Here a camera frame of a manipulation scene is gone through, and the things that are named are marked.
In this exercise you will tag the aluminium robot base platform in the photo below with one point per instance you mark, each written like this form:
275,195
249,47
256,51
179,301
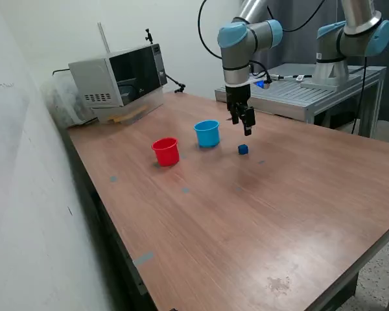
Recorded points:
288,94

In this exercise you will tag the red cup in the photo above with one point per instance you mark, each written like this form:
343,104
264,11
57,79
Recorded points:
165,154

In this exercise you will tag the wooden sticks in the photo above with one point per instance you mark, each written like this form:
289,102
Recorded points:
126,116

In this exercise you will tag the grey tape piece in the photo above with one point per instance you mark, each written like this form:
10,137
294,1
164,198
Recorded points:
143,258

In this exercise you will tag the blue cube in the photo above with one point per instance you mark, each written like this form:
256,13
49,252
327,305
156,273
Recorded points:
243,149

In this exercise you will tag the silver microwave oven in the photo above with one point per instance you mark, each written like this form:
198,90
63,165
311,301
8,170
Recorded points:
94,81

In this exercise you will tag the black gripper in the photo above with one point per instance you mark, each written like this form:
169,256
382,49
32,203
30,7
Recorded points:
237,95

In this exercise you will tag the blue cup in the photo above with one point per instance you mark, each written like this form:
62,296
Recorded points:
208,134

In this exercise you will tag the thin white rod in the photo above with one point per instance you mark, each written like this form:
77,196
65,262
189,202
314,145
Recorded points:
103,37

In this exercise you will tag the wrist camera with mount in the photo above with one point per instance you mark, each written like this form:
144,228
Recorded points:
261,81

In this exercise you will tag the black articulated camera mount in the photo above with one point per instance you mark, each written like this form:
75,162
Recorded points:
179,87

